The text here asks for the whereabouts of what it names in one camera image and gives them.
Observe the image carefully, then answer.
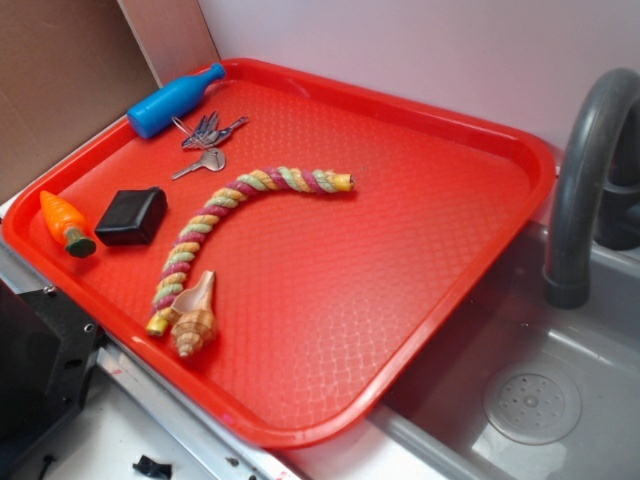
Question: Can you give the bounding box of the multicoloured twisted rope toy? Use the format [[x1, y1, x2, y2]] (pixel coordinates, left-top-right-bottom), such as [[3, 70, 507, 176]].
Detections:
[[146, 166, 355, 337]]

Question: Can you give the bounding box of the single silver key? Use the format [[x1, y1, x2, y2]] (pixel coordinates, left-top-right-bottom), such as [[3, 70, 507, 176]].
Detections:
[[172, 148, 226, 180]]

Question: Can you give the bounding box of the blue plastic toy bottle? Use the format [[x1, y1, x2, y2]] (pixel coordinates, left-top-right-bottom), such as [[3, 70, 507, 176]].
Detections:
[[126, 63, 226, 139]]

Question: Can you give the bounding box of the black rectangular box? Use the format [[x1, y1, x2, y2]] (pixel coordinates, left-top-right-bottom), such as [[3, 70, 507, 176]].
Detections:
[[94, 187, 168, 246]]

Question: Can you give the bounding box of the brown cardboard panel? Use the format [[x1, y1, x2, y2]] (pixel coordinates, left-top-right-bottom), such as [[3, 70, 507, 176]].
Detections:
[[1, 1, 219, 202]]

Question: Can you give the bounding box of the tan spiral conch shell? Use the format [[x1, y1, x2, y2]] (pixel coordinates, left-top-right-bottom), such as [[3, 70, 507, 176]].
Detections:
[[171, 271, 218, 359]]

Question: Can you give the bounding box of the bunch of silver keys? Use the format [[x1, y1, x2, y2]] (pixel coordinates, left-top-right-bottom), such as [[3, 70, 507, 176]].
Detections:
[[171, 111, 249, 150]]

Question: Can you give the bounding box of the black metal mount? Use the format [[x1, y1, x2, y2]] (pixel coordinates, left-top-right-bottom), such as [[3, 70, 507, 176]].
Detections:
[[1, 284, 102, 476]]

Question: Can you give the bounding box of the red plastic tray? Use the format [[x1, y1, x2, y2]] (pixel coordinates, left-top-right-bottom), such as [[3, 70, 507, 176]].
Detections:
[[2, 59, 556, 449]]

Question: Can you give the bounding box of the orange toy carrot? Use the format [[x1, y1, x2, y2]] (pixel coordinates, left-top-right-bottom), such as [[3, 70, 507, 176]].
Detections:
[[39, 190, 97, 259]]

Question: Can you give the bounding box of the grey toy faucet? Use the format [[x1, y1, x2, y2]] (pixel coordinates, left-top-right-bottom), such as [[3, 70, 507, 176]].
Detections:
[[543, 68, 639, 309]]

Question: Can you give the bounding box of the grey plastic sink basin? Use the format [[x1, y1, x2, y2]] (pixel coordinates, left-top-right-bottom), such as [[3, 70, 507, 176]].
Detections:
[[367, 149, 640, 480]]

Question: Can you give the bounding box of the round sink drain cover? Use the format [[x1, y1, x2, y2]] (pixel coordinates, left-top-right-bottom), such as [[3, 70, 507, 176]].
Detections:
[[482, 362, 582, 446]]

